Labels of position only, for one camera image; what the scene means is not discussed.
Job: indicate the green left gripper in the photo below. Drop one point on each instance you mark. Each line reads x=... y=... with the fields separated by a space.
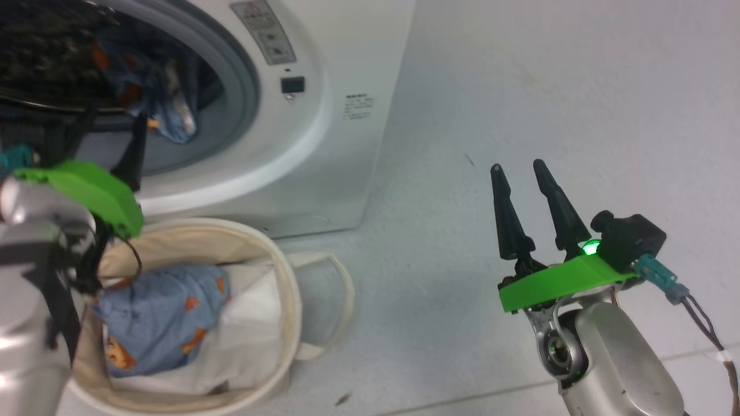
x=92 y=190

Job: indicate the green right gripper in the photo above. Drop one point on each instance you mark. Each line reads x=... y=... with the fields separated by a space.
x=555 y=283

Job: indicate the blue cartoon print garment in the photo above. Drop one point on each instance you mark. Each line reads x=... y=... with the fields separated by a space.
x=156 y=318
x=173 y=115

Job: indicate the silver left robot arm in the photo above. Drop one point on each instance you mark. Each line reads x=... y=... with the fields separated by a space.
x=23 y=346

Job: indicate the cream fabric laundry basket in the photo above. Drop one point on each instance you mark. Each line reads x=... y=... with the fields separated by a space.
x=173 y=237

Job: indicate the grey rubber door gasket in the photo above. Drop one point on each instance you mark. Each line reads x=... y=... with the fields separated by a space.
x=244 y=81

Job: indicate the black door lock socket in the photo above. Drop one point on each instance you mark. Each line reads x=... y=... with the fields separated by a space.
x=292 y=85

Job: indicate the white front-load washing machine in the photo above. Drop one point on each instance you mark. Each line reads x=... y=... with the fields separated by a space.
x=358 y=58

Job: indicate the perforated steel washer drum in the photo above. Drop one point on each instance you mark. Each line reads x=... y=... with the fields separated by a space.
x=46 y=52

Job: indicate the grey warning label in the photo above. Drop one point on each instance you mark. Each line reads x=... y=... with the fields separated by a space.
x=263 y=32

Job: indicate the printed text notice sticker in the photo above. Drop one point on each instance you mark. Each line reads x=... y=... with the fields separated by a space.
x=358 y=107

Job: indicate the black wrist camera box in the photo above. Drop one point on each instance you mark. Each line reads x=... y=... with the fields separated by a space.
x=633 y=240

